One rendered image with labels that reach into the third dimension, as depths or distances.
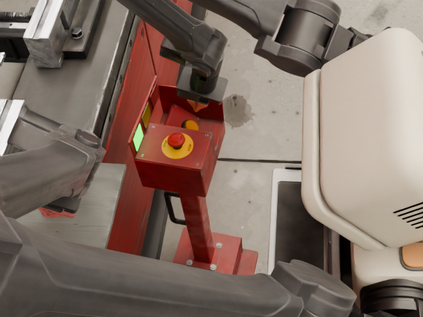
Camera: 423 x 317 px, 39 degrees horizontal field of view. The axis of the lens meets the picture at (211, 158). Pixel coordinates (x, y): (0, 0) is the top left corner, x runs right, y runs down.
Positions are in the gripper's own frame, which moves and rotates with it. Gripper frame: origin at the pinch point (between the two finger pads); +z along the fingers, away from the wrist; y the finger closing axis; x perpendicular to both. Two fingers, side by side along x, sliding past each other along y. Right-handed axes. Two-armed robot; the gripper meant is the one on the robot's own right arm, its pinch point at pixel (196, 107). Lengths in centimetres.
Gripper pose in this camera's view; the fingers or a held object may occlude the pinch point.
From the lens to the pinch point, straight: 138.3
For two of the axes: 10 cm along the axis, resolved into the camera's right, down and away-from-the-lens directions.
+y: -9.5, -3.0, -0.1
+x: -2.5, 8.1, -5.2
